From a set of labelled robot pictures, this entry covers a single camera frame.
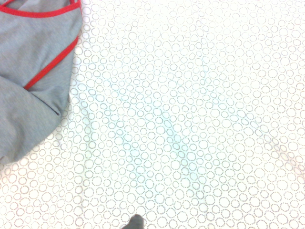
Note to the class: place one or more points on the grey garment with red trim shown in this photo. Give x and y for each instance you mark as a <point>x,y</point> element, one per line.
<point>31,71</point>

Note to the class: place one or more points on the white bed mattress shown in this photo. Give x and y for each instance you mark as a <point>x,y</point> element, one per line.
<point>181,114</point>

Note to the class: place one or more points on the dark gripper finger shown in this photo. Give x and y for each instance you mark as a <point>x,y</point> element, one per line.
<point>136,223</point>

